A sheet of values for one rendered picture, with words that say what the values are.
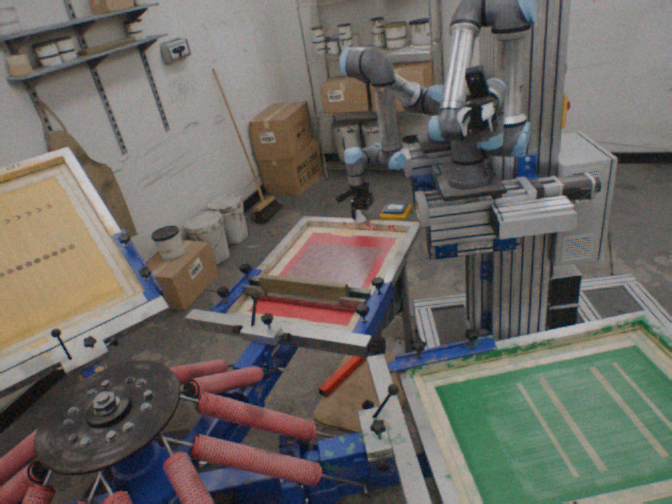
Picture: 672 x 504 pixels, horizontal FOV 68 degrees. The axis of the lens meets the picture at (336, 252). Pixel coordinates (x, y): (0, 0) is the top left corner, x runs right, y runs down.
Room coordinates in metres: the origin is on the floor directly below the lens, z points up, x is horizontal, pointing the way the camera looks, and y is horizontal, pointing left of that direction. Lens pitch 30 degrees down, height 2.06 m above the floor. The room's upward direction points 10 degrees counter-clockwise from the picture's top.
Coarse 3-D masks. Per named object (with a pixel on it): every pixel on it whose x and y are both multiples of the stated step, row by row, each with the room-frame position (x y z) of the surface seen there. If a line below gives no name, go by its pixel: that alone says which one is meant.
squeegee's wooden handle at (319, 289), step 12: (264, 276) 1.61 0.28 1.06; (276, 276) 1.60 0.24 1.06; (276, 288) 1.58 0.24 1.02; (288, 288) 1.56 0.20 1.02; (300, 288) 1.53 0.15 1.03; (312, 288) 1.51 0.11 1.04; (324, 288) 1.48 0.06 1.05; (336, 288) 1.46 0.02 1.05; (348, 288) 1.47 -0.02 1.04; (336, 300) 1.47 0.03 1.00
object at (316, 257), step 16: (320, 240) 2.00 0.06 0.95; (336, 240) 1.98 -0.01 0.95; (304, 256) 1.88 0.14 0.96; (320, 256) 1.86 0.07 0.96; (336, 256) 1.84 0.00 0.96; (288, 272) 1.78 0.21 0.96; (304, 272) 1.76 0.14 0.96; (320, 272) 1.73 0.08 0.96; (272, 304) 1.57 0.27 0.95; (288, 304) 1.55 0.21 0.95; (304, 304) 1.53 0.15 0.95
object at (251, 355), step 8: (256, 344) 1.25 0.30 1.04; (264, 344) 1.24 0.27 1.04; (248, 352) 1.22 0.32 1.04; (256, 352) 1.21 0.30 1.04; (264, 352) 1.22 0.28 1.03; (240, 360) 1.19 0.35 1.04; (248, 360) 1.18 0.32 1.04; (256, 360) 1.18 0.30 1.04; (264, 360) 1.21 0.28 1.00; (240, 368) 1.15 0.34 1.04
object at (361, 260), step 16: (352, 240) 1.95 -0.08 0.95; (368, 240) 1.93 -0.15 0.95; (384, 240) 1.90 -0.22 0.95; (352, 256) 1.81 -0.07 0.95; (368, 256) 1.79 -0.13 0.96; (384, 256) 1.77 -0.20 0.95; (336, 272) 1.71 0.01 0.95; (352, 272) 1.69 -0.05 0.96; (368, 272) 1.67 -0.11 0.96; (368, 288) 1.56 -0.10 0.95; (320, 304) 1.52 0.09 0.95; (320, 320) 1.42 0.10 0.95; (336, 320) 1.41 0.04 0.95
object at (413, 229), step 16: (304, 224) 2.13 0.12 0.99; (320, 224) 2.13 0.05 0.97; (336, 224) 2.09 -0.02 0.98; (352, 224) 2.05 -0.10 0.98; (368, 224) 2.02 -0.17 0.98; (384, 224) 1.98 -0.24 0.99; (400, 224) 1.96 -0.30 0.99; (416, 224) 1.93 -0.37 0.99; (288, 240) 1.99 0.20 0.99; (272, 256) 1.87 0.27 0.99; (400, 256) 1.69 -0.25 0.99; (240, 304) 1.60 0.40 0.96; (272, 320) 1.42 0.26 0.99; (288, 320) 1.41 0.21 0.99
